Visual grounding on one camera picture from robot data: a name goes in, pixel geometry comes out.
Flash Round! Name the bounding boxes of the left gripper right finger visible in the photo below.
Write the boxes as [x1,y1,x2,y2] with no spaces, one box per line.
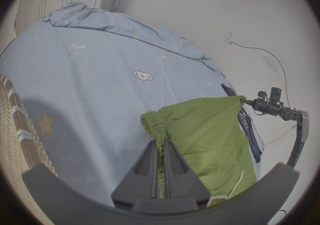
[164,140,211,206]

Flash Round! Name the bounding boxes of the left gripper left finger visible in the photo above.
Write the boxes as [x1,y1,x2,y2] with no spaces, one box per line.
[111,140,160,204]

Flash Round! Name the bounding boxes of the green shorts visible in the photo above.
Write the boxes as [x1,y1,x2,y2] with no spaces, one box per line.
[140,95,258,207]

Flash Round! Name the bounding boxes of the bed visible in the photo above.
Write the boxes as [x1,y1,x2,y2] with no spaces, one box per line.
[0,7,298,208]

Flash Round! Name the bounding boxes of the round woven basket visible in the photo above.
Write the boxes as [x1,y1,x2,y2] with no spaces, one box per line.
[0,74,59,177]

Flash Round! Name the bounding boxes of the dark blue printed T-shirt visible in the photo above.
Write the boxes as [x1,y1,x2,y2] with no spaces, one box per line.
[221,83,263,164]

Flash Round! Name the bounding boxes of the pale blue quilt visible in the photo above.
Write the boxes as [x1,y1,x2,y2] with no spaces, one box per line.
[42,2,217,71]

